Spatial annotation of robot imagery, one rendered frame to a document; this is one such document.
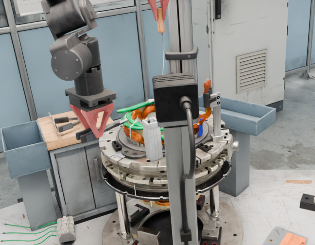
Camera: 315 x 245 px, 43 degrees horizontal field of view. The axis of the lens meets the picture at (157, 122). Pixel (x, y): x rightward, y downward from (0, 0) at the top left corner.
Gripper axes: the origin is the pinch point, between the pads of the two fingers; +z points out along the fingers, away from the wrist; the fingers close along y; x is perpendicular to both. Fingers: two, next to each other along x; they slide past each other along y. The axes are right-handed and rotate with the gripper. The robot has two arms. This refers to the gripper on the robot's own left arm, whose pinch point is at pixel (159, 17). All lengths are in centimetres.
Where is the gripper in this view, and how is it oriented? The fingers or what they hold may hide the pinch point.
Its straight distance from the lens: 104.5
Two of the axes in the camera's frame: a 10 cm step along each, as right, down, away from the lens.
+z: 1.0, 9.1, 4.0
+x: -1.8, -3.8, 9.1
